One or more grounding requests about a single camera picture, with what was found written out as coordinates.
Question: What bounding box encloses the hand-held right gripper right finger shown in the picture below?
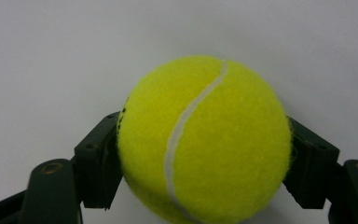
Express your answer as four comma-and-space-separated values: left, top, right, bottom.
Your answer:
282, 116, 340, 210

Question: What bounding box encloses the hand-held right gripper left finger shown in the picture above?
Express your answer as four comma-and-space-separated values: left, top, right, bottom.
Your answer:
74, 111, 125, 211

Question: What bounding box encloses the yellow tennis ball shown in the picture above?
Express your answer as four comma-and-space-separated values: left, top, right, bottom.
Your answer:
117, 55, 294, 224

